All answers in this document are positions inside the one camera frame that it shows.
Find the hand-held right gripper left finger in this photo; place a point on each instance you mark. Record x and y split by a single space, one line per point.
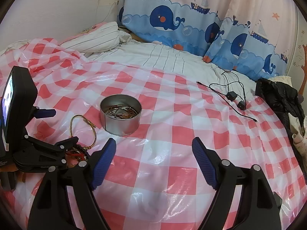
103 163

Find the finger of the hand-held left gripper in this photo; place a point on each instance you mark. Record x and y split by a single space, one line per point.
45 152
46 112

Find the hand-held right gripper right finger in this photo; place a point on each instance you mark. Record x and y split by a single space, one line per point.
203 165

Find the round metal tin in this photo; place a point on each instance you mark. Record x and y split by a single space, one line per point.
120 125

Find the red checkered plastic sheet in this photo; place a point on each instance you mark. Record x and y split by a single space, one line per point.
168 129

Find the tangle of thin brown bangles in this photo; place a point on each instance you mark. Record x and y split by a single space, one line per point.
121 112

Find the black power adapter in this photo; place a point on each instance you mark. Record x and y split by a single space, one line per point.
231 96
241 105

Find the white striped pillow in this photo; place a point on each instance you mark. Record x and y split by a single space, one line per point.
96 38

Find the pink pillow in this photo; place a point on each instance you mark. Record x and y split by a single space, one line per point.
96 26

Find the black jacket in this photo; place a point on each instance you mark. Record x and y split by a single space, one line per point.
275 93

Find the white striped bedsheet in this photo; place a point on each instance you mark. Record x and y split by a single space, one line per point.
168 57

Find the cream cloth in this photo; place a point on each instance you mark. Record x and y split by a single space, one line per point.
283 79

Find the whale print curtain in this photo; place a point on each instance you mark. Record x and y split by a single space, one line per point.
168 16

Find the tree wall sticker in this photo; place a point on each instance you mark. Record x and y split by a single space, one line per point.
301 57

